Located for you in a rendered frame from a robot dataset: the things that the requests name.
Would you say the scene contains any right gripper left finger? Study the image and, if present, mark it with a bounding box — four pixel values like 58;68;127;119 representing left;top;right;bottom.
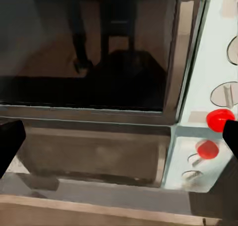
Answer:
0;120;26;179

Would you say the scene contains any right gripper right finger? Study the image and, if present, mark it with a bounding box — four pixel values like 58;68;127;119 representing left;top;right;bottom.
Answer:
222;119;238;160

